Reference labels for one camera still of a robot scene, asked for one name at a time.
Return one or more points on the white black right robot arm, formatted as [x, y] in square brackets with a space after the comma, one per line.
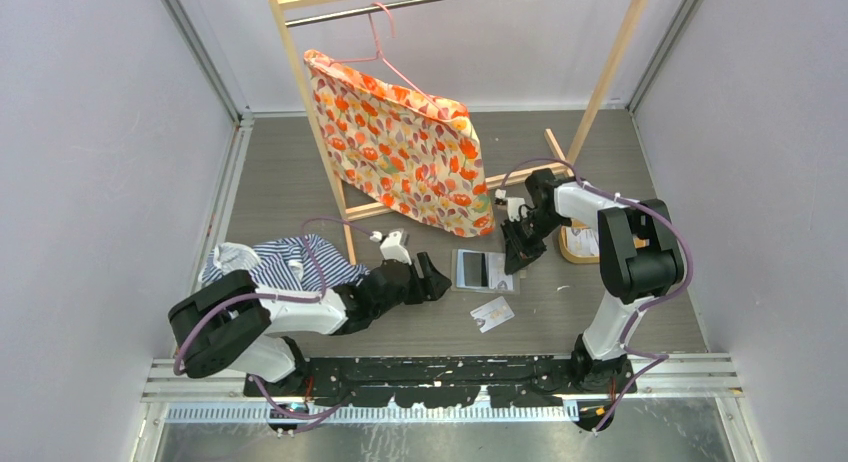
[641, 258]

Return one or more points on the orange floral garment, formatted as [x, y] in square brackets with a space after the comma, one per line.
[417, 155]

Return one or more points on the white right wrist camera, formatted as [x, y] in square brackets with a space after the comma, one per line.
[513, 207]

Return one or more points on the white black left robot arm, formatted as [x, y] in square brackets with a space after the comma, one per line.
[235, 323]

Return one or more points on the blue white striped shirt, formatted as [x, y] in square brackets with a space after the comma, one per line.
[294, 263]

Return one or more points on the tan oval tray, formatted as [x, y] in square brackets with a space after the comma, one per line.
[572, 259]

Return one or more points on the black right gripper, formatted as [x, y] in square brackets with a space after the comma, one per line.
[519, 252]

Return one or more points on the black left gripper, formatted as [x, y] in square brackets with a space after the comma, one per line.
[430, 285]

